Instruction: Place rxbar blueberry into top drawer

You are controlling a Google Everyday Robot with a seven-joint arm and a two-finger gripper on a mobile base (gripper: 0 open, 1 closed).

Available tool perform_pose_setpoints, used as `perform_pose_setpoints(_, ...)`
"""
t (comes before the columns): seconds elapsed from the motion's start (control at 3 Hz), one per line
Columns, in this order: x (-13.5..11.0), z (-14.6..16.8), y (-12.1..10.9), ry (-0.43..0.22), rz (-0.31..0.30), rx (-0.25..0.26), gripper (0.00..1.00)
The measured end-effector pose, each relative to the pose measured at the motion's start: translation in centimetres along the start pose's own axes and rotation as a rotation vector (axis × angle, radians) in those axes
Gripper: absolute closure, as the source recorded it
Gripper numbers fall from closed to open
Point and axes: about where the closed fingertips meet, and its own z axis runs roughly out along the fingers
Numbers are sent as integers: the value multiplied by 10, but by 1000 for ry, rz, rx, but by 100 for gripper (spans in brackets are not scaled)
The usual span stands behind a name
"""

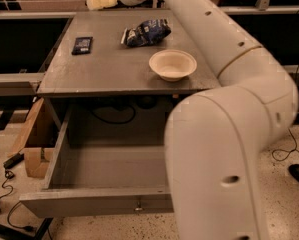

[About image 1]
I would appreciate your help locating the dark blue rxbar wrapper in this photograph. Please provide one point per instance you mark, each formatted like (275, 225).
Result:
(82, 45)

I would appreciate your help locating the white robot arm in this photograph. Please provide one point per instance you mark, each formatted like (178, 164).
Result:
(213, 138)

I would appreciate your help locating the open grey top drawer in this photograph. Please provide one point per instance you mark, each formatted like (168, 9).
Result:
(99, 168)

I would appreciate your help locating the metal drawer knob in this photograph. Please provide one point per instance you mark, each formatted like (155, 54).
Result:
(138, 207)

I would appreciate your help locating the blue crumpled chip bag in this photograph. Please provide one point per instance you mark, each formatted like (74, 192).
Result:
(148, 33)

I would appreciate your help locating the grey wooden cabinet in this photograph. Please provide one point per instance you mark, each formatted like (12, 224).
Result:
(112, 68)

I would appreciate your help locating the white paper bowl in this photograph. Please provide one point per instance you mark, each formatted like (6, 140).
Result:
(172, 65)

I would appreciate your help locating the cardboard box on floor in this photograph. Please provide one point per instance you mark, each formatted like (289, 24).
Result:
(36, 140)

